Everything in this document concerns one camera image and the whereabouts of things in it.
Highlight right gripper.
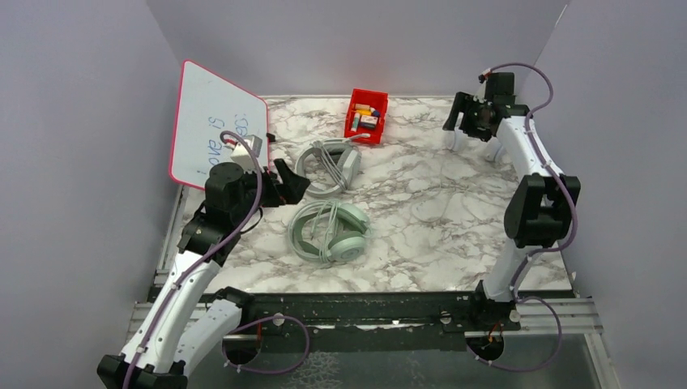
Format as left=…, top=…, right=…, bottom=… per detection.
left=441, top=92, right=489, bottom=141

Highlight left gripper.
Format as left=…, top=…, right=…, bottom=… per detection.
left=232, top=159, right=310, bottom=224

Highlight green headphone cable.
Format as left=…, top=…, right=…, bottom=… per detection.
left=308, top=201, right=350, bottom=265

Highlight grey white gaming headset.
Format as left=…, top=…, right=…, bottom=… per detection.
left=295, top=138, right=362, bottom=199

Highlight green headphones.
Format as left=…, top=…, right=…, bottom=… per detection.
left=287, top=199, right=371, bottom=264

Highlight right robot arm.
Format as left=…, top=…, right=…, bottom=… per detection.
left=442, top=70, right=581, bottom=330

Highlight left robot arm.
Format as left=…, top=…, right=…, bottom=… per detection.
left=96, top=159, right=310, bottom=388

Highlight white headphones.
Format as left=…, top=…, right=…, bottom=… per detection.
left=443, top=130, right=503, bottom=163

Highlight white green glue stick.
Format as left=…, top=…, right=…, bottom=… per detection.
left=350, top=112, right=361, bottom=132

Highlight white small box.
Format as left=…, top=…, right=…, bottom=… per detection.
left=358, top=116, right=378, bottom=129

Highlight red plastic bin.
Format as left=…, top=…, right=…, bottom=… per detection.
left=343, top=88, right=388, bottom=145

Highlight pink framed whiteboard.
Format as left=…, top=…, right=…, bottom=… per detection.
left=168, top=60, right=270, bottom=189

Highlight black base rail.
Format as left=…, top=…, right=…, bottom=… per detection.
left=150, top=291, right=575, bottom=356

